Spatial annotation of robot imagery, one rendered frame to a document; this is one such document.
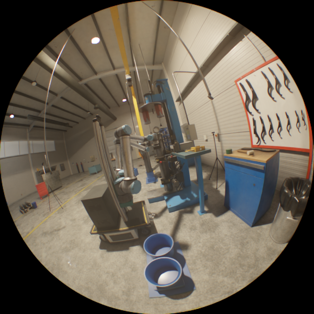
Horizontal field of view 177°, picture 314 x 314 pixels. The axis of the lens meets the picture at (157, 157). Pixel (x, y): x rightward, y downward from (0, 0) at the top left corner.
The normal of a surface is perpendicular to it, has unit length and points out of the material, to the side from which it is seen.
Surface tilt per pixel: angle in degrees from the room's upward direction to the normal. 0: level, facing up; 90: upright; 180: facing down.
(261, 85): 90
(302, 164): 90
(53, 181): 90
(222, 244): 0
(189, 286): 0
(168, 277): 0
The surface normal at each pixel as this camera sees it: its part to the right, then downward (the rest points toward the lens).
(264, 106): -0.97, 0.23
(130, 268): -0.22, -0.97
